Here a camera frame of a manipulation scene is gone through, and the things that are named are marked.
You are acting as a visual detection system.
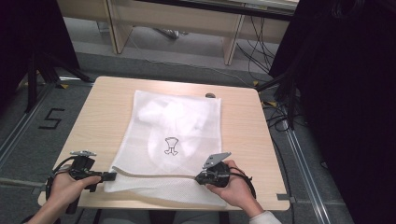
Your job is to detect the light wooden desk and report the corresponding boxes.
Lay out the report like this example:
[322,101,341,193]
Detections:
[55,0,301,66]

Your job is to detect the black cables beside stand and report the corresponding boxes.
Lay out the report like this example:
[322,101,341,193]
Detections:
[262,101,297,133]

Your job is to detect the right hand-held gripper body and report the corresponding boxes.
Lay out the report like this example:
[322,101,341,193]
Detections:
[199,151,233,189]

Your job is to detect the right hand-held gripper cable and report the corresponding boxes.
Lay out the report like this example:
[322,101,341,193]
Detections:
[228,167,258,200]

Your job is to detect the left hand-held gripper cable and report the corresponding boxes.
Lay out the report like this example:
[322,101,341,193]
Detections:
[44,156,79,201]

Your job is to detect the grey tape strip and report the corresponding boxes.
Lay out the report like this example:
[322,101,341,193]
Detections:
[276,193,296,202]

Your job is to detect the hand-held gripper cable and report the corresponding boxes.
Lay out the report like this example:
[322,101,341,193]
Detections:
[44,156,79,201]
[228,167,258,200]

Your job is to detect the black floor cables bundle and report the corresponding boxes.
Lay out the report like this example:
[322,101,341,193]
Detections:
[235,15,276,82]

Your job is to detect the white mesh laundry bag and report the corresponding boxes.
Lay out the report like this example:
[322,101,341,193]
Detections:
[104,90,229,209]

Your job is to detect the black curtain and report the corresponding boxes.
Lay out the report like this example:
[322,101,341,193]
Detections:
[269,0,396,224]
[0,0,80,105]

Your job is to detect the person's left hand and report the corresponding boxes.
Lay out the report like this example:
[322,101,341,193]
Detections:
[46,172,103,213]

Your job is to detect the person's grey trousers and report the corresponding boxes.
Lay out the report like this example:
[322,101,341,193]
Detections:
[98,208,226,224]

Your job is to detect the white garment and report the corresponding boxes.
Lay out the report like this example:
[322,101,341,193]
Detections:
[138,97,213,175]

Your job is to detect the aluminium floor rail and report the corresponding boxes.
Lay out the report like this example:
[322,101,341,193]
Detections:
[0,83,54,170]
[279,102,334,224]

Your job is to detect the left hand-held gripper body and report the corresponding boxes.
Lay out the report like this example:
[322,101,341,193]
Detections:
[68,149,106,189]

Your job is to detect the black metal stand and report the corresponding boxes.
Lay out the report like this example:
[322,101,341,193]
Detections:
[24,50,93,114]
[256,69,301,131]

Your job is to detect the person's right hand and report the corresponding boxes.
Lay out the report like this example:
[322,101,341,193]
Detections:
[205,160,257,218]

